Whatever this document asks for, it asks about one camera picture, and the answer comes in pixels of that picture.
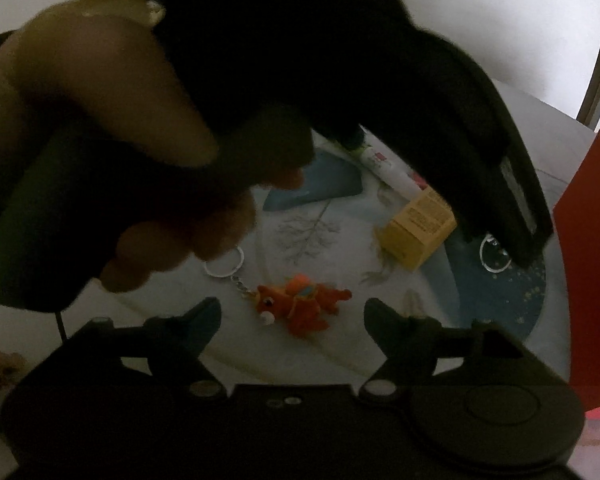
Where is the yellow small box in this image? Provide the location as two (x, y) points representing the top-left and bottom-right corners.
(375, 186), (458, 271)

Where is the white printed tube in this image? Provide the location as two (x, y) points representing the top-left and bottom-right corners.
(352, 139), (431, 202)

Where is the silver key ring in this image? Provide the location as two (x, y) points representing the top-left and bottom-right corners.
(479, 234), (519, 274)

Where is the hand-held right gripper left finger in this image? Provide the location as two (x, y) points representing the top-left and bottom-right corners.
(62, 296), (228, 401)

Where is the white teal printed tablecloth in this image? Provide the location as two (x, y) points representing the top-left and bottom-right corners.
(60, 77), (598, 386)

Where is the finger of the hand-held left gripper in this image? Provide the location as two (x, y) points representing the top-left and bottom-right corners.
(322, 122), (364, 153)
(357, 27), (554, 267)

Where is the orange toy keychain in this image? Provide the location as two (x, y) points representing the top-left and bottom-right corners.
(204, 245), (353, 340)

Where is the red cardboard box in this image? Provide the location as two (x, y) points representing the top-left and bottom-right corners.
(552, 129), (600, 418)

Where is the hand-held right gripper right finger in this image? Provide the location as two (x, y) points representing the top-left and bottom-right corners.
(359, 297), (571, 402)

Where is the person's left hand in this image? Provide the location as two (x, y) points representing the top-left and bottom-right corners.
(0, 0), (317, 295)

